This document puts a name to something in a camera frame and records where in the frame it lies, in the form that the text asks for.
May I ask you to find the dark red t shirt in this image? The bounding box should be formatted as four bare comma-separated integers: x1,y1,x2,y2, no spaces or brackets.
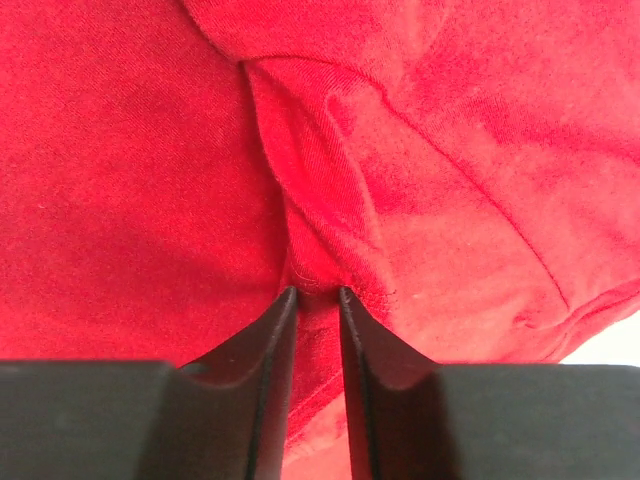
1,1,639,479

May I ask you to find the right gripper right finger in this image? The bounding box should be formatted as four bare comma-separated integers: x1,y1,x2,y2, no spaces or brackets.
340,288,639,480

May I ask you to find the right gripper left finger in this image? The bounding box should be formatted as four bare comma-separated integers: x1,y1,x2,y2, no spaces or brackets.
1,288,297,480

